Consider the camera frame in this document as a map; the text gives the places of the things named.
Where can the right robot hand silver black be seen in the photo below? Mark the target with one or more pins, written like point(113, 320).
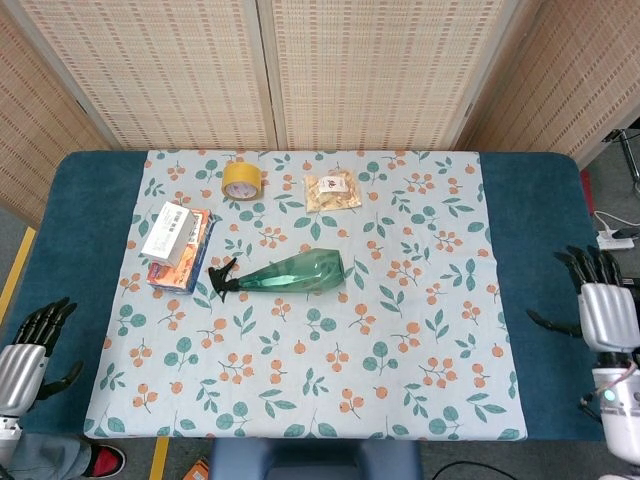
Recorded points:
point(607, 315)

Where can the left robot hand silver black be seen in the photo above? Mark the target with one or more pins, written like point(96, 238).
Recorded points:
point(20, 370)

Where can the green spray bottle black nozzle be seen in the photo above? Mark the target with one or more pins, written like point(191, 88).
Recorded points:
point(300, 275)

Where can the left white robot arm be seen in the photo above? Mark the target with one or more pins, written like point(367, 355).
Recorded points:
point(9, 435)

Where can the white power strip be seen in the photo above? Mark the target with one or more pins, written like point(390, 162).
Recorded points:
point(612, 243)

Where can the black plug adapter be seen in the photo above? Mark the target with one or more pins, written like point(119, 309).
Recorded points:
point(625, 232)

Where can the blue felt table cover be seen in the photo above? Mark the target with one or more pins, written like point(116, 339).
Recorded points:
point(550, 250)

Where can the grey trouser leg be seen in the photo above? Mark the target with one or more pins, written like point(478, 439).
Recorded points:
point(45, 457)

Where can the yellow floor tape strip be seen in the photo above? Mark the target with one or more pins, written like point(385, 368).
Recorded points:
point(160, 457)
point(17, 270)

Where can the red black shoe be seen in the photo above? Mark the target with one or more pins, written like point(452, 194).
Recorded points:
point(107, 460)

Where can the orange blue carton box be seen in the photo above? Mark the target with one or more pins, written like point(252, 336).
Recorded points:
point(182, 272)

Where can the white cardboard box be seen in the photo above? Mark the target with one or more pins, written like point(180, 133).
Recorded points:
point(167, 235)

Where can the small orange box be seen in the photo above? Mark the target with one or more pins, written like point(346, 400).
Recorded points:
point(197, 471)

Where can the woven bamboo screen panel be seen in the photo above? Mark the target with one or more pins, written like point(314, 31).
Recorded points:
point(165, 75)
point(375, 75)
point(575, 75)
point(30, 125)

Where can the floral tablecloth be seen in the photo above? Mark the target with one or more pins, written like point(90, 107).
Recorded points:
point(325, 360)

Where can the yellow tape roll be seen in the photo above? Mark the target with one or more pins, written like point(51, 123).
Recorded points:
point(241, 180)

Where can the clear snack bag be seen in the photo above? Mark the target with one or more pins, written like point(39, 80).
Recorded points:
point(332, 192)

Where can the blue padded seat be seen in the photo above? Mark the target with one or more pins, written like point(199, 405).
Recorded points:
point(315, 457)

